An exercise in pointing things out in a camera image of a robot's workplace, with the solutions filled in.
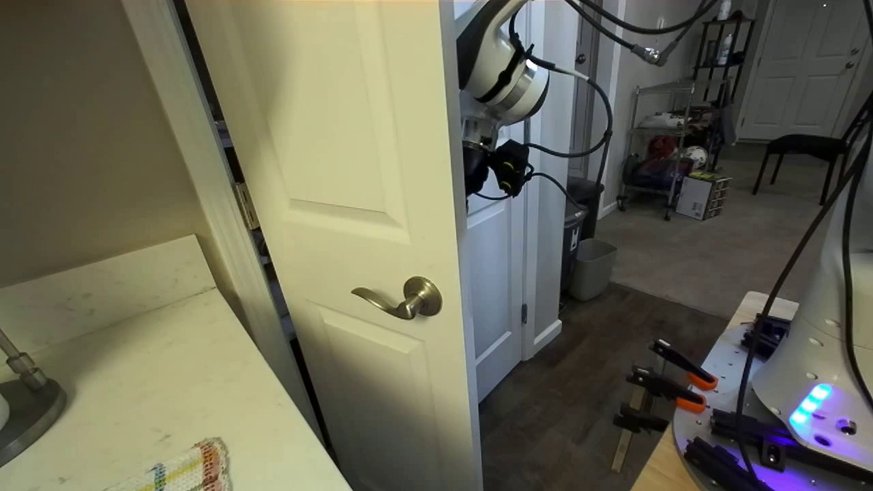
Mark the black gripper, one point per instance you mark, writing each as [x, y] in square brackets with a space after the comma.
[477, 165]

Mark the white panelled closet door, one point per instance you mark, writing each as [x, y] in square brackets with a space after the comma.
[362, 137]
[493, 274]

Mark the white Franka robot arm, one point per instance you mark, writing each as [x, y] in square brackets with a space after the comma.
[507, 83]

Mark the dark metal door hinge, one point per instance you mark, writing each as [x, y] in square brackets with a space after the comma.
[246, 207]
[525, 315]

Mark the white room door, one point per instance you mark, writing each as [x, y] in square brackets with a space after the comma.
[800, 70]

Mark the black waste bin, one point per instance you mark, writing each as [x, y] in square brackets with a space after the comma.
[586, 195]

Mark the silver lidded waste bin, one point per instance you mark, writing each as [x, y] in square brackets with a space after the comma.
[574, 240]

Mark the grey plastic waste bin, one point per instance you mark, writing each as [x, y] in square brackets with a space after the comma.
[593, 270]

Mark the white storage box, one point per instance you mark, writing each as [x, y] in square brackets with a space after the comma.
[702, 195]

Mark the black shelf rack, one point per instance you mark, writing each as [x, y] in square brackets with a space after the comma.
[723, 70]

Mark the black clamp orange tip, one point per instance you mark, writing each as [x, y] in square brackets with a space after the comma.
[663, 384]
[682, 360]

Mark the black bar clamp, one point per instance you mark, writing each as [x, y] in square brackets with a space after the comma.
[641, 417]

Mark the metal robot mounting plate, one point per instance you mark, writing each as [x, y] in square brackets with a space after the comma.
[723, 364]

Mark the black chair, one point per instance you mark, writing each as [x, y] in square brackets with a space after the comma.
[800, 141]

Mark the black table clamp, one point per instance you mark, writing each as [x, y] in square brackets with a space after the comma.
[754, 429]
[723, 465]

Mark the colourful printed strip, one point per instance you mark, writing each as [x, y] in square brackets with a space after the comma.
[206, 465]

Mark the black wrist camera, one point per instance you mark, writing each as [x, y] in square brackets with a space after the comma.
[511, 167]

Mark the white door frame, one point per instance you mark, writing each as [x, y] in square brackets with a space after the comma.
[181, 109]

